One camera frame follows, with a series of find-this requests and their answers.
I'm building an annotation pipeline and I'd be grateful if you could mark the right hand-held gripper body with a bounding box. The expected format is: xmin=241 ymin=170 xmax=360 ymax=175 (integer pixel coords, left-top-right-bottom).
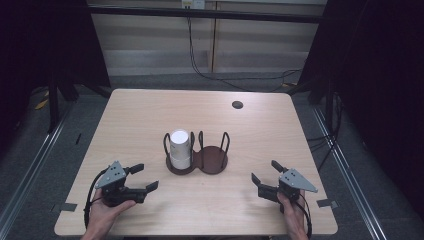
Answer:
xmin=258 ymin=168 xmax=319 ymax=204

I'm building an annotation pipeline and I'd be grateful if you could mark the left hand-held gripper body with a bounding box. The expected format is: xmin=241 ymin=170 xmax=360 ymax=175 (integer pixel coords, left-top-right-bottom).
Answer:
xmin=94 ymin=160 xmax=148 ymax=208

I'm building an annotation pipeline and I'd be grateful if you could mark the dark brown double cup holder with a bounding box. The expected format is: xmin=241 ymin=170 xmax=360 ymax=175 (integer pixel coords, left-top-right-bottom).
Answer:
xmin=163 ymin=130 xmax=231 ymax=176

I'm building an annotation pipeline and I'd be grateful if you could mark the printed white paper cup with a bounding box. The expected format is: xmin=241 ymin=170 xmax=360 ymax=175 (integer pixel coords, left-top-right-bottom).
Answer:
xmin=169 ymin=129 xmax=192 ymax=160

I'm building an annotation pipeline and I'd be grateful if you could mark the person's right hand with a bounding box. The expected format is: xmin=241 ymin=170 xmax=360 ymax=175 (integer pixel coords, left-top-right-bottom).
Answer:
xmin=276 ymin=190 xmax=306 ymax=234

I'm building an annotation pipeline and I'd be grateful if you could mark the person's left hand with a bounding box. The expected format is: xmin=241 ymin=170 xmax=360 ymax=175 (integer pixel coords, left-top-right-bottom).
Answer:
xmin=84 ymin=198 xmax=137 ymax=234

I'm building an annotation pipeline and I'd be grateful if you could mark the grey tape strip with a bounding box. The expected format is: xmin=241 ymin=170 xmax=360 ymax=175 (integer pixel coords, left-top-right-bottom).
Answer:
xmin=316 ymin=198 xmax=339 ymax=209
xmin=59 ymin=202 xmax=78 ymax=213

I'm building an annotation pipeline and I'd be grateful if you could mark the yellow floor scrap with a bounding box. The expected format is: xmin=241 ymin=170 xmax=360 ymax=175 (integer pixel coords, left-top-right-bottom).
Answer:
xmin=34 ymin=98 xmax=50 ymax=111

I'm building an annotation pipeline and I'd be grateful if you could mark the dark curtain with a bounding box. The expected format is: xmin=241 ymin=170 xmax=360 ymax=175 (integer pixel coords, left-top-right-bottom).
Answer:
xmin=0 ymin=0 xmax=112 ymax=151
xmin=297 ymin=0 xmax=424 ymax=219

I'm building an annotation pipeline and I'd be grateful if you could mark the black horizontal bar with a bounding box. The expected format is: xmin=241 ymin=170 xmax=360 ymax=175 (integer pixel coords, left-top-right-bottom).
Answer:
xmin=88 ymin=5 xmax=324 ymax=24

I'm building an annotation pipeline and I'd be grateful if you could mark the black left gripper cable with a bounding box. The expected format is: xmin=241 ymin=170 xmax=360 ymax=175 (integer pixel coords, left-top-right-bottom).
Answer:
xmin=83 ymin=167 xmax=110 ymax=230

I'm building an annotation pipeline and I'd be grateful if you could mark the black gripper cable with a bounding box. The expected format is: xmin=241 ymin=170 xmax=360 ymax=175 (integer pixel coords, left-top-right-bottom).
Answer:
xmin=294 ymin=192 xmax=314 ymax=240
xmin=83 ymin=167 xmax=110 ymax=230

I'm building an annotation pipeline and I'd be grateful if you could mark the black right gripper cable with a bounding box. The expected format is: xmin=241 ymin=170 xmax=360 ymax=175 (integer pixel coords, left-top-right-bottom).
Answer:
xmin=294 ymin=192 xmax=314 ymax=240

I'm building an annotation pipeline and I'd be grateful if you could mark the bundle of black floor cables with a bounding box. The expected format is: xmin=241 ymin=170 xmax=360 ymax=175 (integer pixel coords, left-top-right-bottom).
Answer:
xmin=306 ymin=93 xmax=345 ymax=172

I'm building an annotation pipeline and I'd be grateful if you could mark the metal floor rail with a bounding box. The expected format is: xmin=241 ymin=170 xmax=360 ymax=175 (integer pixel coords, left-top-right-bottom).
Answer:
xmin=311 ymin=106 xmax=388 ymax=240
xmin=0 ymin=108 xmax=69 ymax=233

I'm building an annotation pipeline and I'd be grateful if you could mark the black stand post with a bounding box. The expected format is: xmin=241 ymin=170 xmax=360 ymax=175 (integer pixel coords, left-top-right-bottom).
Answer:
xmin=47 ymin=74 xmax=62 ymax=134

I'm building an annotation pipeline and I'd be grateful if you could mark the long black wall cable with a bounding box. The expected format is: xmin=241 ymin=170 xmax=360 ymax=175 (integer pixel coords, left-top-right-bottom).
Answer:
xmin=186 ymin=16 xmax=303 ymax=93

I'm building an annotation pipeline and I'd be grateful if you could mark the white wall socket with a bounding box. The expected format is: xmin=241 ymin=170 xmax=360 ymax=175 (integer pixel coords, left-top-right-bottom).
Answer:
xmin=181 ymin=0 xmax=206 ymax=10

